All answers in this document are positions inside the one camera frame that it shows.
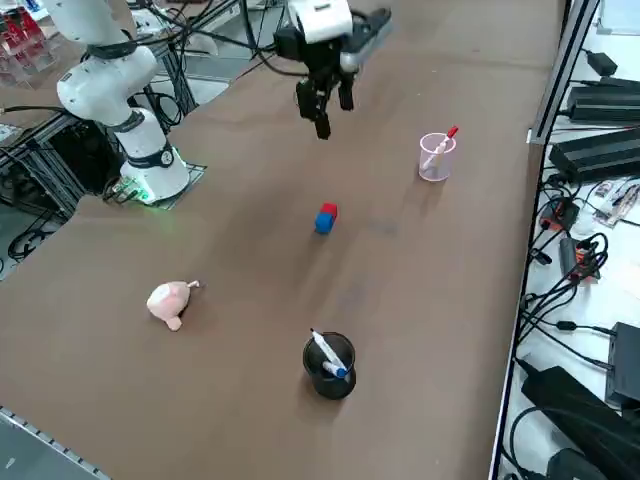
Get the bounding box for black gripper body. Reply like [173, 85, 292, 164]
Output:
[299, 38, 352, 90]

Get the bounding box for yellow pen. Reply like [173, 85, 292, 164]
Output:
[422, 139, 449, 172]

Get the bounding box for red capped marker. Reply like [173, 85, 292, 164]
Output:
[437, 125, 460, 157]

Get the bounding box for clear pink pen cup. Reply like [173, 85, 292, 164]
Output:
[418, 132, 458, 182]

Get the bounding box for black computer case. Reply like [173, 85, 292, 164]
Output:
[47, 117, 126, 197]

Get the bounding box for orange and black device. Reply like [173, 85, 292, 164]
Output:
[537, 196, 581, 232]
[557, 235, 609, 284]

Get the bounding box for pink plush pig toy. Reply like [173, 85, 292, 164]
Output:
[146, 279, 204, 332]

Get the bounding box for white marker blue cap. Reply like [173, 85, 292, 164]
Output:
[309, 328, 350, 380]

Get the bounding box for small black power adapter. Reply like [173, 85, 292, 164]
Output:
[584, 49, 620, 77]

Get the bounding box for black pen cup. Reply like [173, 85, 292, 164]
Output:
[302, 331, 358, 401]

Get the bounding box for printed paper labels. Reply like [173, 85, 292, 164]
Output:
[592, 179, 640, 229]

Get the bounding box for clear shelf with red packets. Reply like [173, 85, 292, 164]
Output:
[0, 0, 64, 89]

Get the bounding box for large black power brick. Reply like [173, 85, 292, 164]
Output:
[519, 366, 640, 480]

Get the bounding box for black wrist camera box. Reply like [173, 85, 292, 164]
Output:
[273, 27, 307, 62]

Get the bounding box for metal base plate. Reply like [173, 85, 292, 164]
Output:
[114, 160, 208, 211]

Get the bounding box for aluminium frame post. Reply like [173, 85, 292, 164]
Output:
[527, 0, 601, 146]

